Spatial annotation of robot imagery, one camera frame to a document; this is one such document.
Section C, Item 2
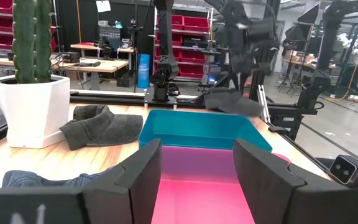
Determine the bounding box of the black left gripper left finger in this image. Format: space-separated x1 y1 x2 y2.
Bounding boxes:
81 138 163 224

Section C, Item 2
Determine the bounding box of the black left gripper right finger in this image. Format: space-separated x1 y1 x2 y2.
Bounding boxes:
233 138 358 224

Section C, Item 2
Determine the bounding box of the dark grey baseball cap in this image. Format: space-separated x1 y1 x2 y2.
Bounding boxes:
59 105 144 151

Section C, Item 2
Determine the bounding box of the light grey hat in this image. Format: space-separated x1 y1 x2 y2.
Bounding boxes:
203 88 264 118

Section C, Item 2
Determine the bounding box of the black softbox light stand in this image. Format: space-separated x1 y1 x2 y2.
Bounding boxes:
277 2 320 94

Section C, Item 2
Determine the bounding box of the translucent pink plastic bin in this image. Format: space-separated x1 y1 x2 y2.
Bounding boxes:
150 145 291 224

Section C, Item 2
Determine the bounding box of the silver aluminium extrusion bar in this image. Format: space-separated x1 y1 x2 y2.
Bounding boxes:
257 84 272 124

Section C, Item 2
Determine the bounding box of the teal blue plastic bin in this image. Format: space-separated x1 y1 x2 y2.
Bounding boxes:
138 108 273 152

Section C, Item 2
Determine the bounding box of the blue cylinder roll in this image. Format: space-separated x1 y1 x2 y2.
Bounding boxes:
137 53 151 90

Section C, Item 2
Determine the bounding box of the large wooden desk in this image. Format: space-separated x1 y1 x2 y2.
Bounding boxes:
0 57 129 91

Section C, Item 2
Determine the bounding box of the white ceramic planter pot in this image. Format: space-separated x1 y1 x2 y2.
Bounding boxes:
0 74 71 149

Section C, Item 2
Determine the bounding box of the small wooden desk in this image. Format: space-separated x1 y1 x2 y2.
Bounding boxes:
70 42 136 63

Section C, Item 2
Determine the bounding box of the white paper sheet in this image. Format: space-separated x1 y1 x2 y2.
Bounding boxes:
95 0 112 14

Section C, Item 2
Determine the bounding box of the tall green cactus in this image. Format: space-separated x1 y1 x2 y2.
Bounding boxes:
12 0 53 84

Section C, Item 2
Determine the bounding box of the small black depth camera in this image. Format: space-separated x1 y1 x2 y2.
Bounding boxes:
328 154 358 187

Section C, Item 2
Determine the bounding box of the black aluminium rig frame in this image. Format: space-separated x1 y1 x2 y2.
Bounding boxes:
69 67 319 142

